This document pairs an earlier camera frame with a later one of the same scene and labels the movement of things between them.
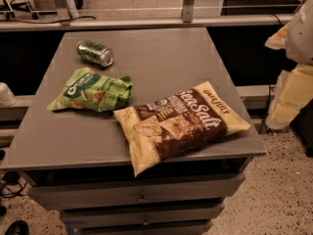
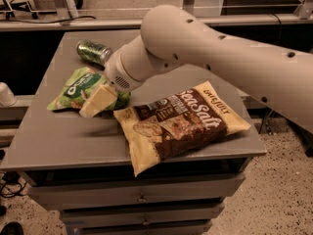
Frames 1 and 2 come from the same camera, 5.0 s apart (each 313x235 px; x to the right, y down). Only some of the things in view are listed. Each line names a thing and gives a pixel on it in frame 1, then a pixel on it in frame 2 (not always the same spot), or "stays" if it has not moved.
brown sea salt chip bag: [183, 121] stays
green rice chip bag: [87, 90] stays
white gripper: [301, 33] to [114, 71]
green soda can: [95, 53] stays
